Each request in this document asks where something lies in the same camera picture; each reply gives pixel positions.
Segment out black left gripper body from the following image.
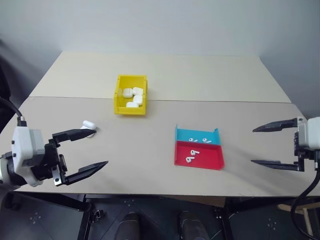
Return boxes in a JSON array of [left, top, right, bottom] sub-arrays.
[[30, 138, 69, 188]]

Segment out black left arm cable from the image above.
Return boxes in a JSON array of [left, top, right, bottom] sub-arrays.
[[0, 96, 28, 129]]

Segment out red plastic tray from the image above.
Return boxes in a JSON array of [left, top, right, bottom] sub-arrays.
[[174, 140, 225, 172]]

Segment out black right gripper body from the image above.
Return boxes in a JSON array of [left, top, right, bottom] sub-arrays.
[[292, 131, 320, 166]]

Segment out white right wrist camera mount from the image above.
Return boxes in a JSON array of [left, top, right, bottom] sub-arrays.
[[297, 117, 320, 149]]

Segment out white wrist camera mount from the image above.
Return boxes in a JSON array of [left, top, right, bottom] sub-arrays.
[[297, 117, 320, 149], [10, 126, 49, 188]]

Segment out dark rounded shape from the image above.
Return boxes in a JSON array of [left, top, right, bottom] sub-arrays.
[[177, 210, 210, 240], [116, 211, 148, 240]]

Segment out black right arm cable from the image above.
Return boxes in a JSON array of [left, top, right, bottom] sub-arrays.
[[289, 159, 320, 237]]

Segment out yellow plastic bin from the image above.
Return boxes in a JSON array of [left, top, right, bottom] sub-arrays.
[[113, 73, 149, 118]]

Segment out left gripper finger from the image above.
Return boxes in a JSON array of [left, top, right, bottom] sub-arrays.
[[51, 127, 98, 149], [60, 160, 109, 187]]

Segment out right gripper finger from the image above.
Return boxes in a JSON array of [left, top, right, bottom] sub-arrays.
[[252, 116, 305, 134], [250, 159, 306, 173]]

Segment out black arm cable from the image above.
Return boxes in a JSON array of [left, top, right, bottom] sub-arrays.
[[289, 159, 320, 237], [0, 96, 28, 129]]

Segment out light wooden frame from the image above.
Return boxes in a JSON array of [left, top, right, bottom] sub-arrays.
[[276, 201, 320, 236]]

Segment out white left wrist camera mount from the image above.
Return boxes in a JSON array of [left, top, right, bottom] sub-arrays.
[[10, 126, 49, 188]]

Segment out blue plastic tray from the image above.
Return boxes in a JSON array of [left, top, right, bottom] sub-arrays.
[[174, 123, 223, 147]]

